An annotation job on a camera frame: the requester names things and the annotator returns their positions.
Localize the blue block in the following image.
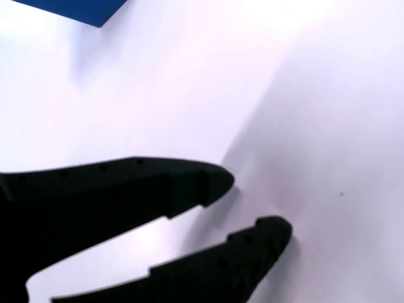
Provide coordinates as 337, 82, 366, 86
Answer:
11, 0, 129, 28

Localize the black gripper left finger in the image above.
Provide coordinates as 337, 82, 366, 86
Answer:
0, 156, 235, 303

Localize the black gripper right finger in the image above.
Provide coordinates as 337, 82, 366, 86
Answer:
49, 215, 293, 303

